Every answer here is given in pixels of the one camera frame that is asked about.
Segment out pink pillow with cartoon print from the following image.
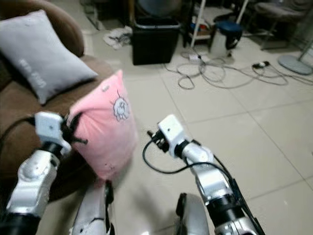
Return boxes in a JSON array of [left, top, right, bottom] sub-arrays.
[[69, 69, 139, 182]]

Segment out brown round velvet sofa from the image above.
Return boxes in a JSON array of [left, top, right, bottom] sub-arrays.
[[0, 0, 119, 197]]

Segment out grey rectangular pillow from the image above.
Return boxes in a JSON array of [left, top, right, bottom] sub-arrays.
[[0, 9, 99, 105]]

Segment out silver left robot leg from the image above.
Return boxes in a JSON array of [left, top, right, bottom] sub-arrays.
[[70, 180, 116, 235]]

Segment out white power strip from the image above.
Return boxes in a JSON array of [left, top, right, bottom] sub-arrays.
[[189, 53, 209, 62]]

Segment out black plastic bin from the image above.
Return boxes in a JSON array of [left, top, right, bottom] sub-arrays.
[[132, 17, 181, 66]]

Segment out white crumpled cloth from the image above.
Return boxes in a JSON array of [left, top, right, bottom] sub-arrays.
[[103, 26, 134, 49]]

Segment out white stool with blue top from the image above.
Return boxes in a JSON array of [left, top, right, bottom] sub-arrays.
[[209, 19, 245, 56]]

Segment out white metal rack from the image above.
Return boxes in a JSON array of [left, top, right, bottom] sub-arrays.
[[186, 0, 250, 47]]

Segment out small black adapter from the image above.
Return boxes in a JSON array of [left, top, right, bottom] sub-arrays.
[[251, 60, 271, 69]]

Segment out round grey fan base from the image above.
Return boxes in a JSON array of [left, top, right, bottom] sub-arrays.
[[277, 53, 313, 76]]

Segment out grey chair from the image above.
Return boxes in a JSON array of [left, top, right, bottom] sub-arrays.
[[246, 0, 305, 50]]

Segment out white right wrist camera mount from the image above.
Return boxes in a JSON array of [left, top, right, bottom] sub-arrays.
[[158, 115, 188, 158]]

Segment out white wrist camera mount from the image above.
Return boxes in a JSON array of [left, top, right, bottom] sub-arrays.
[[158, 115, 188, 158], [35, 111, 67, 146]]

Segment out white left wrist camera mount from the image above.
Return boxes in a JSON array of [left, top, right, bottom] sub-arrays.
[[35, 111, 67, 146]]

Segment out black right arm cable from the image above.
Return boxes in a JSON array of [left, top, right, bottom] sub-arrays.
[[142, 140, 245, 197]]

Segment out tangled grey floor cables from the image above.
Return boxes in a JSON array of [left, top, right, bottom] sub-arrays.
[[163, 50, 292, 91]]

